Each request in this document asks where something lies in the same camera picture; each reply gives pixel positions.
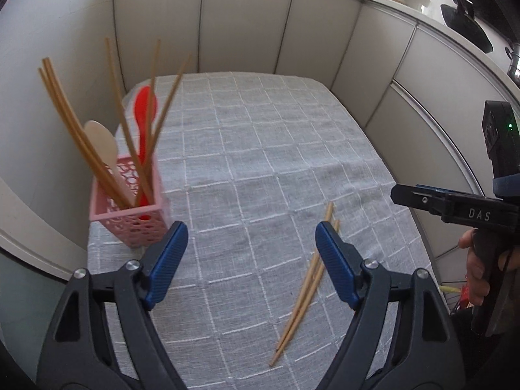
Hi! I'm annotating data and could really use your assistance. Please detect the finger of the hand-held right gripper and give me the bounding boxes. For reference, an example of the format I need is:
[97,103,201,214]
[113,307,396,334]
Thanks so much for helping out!
[391,183,451,223]

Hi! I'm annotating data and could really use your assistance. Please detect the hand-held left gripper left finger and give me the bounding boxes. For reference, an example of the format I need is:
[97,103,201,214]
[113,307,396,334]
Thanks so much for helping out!
[36,220,189,390]

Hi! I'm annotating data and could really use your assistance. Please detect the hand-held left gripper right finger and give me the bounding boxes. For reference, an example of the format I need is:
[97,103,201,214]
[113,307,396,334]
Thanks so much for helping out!
[315,220,458,390]

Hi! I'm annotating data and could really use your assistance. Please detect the pile of wooden chopsticks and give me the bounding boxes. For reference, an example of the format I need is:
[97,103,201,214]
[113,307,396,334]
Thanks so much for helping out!
[269,201,341,367]

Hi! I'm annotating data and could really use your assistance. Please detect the pink perforated plastic basket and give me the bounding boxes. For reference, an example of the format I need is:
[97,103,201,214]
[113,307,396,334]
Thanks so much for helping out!
[89,155,168,249]

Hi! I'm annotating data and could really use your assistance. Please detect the wooden chopstick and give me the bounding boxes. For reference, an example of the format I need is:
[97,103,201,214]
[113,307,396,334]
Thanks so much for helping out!
[38,67,123,210]
[137,54,191,208]
[42,58,130,209]
[46,57,135,208]
[145,39,162,161]
[105,37,152,212]

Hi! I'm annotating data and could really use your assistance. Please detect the person's right hand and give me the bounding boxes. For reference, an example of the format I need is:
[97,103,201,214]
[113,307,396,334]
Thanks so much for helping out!
[458,227,493,308]

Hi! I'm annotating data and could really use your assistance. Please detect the grey checked tablecloth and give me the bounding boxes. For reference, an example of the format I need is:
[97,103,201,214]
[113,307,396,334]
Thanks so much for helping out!
[87,71,441,390]

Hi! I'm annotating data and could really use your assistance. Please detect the white plastic spoon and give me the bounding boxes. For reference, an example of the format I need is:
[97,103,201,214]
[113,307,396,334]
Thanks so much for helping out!
[83,120,135,208]

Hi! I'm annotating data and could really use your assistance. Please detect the metal pot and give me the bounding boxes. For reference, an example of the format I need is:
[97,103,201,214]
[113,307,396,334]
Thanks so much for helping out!
[505,43,520,87]

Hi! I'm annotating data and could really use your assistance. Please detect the red plastic spoon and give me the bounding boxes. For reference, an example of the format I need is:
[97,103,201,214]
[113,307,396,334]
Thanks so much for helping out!
[133,85,158,221]

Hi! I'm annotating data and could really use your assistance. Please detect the black wok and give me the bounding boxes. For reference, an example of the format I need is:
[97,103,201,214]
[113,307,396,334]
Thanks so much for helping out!
[441,0,494,53]

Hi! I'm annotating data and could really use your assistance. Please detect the white kitchen cabinet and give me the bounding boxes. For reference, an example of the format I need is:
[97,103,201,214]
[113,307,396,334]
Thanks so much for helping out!
[111,0,520,277]

